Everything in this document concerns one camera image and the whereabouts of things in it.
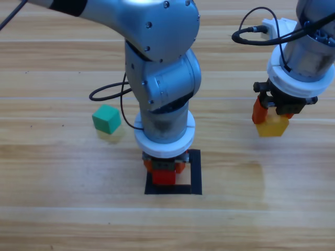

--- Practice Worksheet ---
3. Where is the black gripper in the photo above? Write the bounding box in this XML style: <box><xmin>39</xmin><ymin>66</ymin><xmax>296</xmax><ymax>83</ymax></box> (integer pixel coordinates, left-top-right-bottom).
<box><xmin>251</xmin><ymin>78</ymin><xmax>319</xmax><ymax>125</ymax></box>
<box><xmin>142</xmin><ymin>151</ymin><xmax>189</xmax><ymax>175</ymax></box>

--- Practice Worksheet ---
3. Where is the red wooden cube block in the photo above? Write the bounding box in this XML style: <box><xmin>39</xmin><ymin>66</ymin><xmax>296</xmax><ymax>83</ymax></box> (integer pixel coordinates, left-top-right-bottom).
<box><xmin>151</xmin><ymin>169</ymin><xmax>176</xmax><ymax>185</ymax></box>

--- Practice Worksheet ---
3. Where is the yellow wooden cube block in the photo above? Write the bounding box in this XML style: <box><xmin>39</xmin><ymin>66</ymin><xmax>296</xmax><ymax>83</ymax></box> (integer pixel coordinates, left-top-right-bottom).
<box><xmin>255</xmin><ymin>115</ymin><xmax>290</xmax><ymax>138</ymax></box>

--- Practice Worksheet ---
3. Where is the green wooden cube block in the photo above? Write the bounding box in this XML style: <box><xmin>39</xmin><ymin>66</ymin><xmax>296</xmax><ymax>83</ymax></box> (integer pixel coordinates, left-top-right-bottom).
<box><xmin>92</xmin><ymin>104</ymin><xmax>121</xmax><ymax>135</ymax></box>

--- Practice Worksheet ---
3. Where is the black tape square outline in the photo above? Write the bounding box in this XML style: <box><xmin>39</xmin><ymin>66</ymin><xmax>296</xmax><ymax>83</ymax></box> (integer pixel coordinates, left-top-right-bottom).
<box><xmin>144</xmin><ymin>149</ymin><xmax>203</xmax><ymax>196</ymax></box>

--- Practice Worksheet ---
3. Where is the thin black cable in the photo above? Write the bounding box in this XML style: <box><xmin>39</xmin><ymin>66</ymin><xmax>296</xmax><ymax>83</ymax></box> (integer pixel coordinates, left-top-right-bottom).
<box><xmin>120</xmin><ymin>73</ymin><xmax>144</xmax><ymax>131</ymax></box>
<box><xmin>238</xmin><ymin>6</ymin><xmax>293</xmax><ymax>73</ymax></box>

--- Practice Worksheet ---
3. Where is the thick black cable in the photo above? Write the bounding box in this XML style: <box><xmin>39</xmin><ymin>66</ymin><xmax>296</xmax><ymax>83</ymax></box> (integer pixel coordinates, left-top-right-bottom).
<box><xmin>231</xmin><ymin>13</ymin><xmax>335</xmax><ymax>47</ymax></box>
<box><xmin>88</xmin><ymin>82</ymin><xmax>133</xmax><ymax>102</ymax></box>

